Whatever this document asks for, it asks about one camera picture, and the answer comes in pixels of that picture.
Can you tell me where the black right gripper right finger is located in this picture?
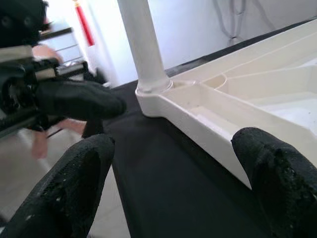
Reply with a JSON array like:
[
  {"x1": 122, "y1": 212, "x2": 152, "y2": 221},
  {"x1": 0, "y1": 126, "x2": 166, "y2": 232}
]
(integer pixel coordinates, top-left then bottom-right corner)
[{"x1": 230, "y1": 127, "x2": 317, "y2": 238}]

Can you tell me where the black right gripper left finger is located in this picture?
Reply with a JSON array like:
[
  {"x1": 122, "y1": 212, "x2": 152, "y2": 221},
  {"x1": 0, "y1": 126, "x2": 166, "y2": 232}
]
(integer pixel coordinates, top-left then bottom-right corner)
[{"x1": 0, "y1": 133, "x2": 116, "y2": 238}]

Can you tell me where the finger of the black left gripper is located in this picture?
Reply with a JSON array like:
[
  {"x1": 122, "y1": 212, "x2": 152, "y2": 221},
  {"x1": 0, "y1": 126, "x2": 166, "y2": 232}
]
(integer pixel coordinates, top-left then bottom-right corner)
[{"x1": 34, "y1": 79, "x2": 127, "y2": 122}]

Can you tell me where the white plastic table leg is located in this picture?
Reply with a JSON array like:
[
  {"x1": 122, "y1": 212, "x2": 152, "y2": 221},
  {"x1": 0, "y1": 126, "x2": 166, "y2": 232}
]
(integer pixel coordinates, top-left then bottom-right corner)
[{"x1": 117, "y1": 0, "x2": 171, "y2": 94}]

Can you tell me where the white plastic children table top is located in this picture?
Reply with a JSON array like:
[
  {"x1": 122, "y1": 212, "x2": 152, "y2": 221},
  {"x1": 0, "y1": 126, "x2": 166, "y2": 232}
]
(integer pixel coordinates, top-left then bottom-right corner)
[{"x1": 135, "y1": 18, "x2": 317, "y2": 190}]

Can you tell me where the person's bare foot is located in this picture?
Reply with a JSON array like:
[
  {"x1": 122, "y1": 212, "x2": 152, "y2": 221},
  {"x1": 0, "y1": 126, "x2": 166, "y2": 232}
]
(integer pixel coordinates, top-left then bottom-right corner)
[{"x1": 31, "y1": 118, "x2": 85, "y2": 160}]

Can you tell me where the white drawer cabinet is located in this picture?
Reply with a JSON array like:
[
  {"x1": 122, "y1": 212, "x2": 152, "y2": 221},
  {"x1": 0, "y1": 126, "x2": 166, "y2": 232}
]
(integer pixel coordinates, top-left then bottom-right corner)
[{"x1": 39, "y1": 27, "x2": 86, "y2": 65}]

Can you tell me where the red hanging tassel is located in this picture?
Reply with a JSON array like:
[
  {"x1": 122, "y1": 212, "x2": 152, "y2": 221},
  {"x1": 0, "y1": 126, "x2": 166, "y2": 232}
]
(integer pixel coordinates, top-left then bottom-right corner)
[{"x1": 73, "y1": 0, "x2": 96, "y2": 47}]

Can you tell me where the black tablecloth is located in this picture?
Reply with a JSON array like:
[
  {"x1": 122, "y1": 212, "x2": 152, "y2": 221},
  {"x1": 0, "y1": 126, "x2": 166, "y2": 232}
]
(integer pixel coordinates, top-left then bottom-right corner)
[{"x1": 99, "y1": 18, "x2": 317, "y2": 238}]

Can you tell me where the looped black wall cable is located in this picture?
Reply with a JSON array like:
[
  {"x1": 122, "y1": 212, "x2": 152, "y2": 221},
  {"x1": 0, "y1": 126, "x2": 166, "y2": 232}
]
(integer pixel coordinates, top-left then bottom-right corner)
[{"x1": 214, "y1": 0, "x2": 248, "y2": 45}]

